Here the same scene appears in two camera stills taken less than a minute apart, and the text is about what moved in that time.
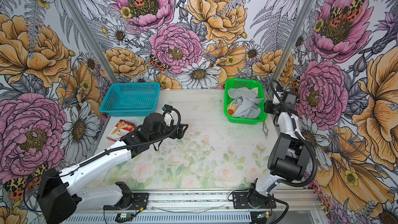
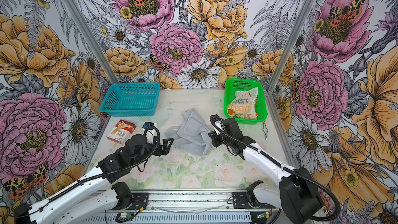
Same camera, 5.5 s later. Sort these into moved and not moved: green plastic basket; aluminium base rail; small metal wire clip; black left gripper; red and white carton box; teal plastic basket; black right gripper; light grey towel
Moved: black right gripper; black left gripper; light grey towel
Not moved: small metal wire clip; teal plastic basket; aluminium base rail; red and white carton box; green plastic basket
